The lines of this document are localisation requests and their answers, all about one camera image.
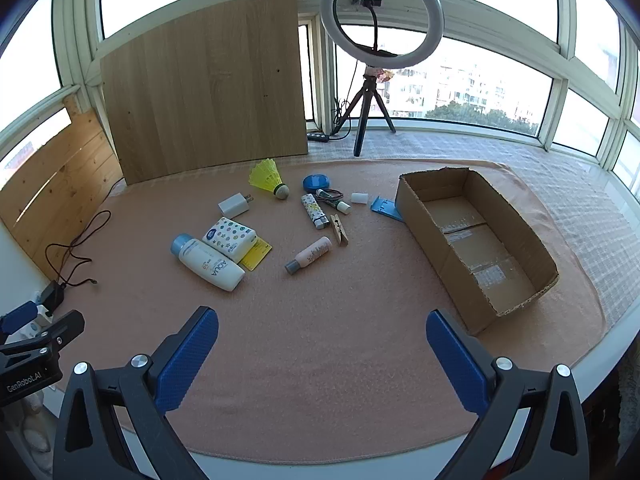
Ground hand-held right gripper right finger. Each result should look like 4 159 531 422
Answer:
425 309 591 480

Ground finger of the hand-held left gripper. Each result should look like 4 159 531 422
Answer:
0 310 86 357
0 302 40 333

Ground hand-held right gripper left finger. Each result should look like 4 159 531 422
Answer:
52 306 220 480

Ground cardboard box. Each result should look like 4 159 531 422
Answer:
396 167 559 337

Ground white cosmetic tube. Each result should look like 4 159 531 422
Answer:
284 236 333 276

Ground blue plastic tag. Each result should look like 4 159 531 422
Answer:
370 196 404 223

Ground patterned white lighter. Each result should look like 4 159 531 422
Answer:
300 193 328 230

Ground person's left hand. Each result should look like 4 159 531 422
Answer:
10 392 53 480

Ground black power adapter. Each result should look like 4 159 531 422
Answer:
37 282 66 313

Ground white bottle with blue cap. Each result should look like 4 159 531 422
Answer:
171 233 246 292

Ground yellow ruler card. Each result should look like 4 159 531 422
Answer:
239 237 273 272

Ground patterned tissue pack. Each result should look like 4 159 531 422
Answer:
202 216 258 262

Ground pine plank panel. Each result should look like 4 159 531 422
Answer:
0 95 125 281

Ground wooden clothespin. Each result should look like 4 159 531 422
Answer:
330 213 349 247

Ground green and white lip balm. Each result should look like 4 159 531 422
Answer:
316 189 351 212

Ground yellow shuttlecock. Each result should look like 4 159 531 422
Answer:
249 158 291 200

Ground black tripod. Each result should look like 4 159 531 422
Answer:
330 72 397 157

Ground large wooden board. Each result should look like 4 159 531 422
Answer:
100 0 309 187

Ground thin black cable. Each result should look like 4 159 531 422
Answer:
45 210 112 288

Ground white wall charger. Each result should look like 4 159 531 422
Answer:
218 192 254 220

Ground purple hair tie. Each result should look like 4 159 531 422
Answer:
315 187 351 216

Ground black tangled cables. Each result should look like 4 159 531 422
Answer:
330 97 358 141

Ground white window frame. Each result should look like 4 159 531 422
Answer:
0 0 640 191

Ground white ring light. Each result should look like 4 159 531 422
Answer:
320 0 445 68

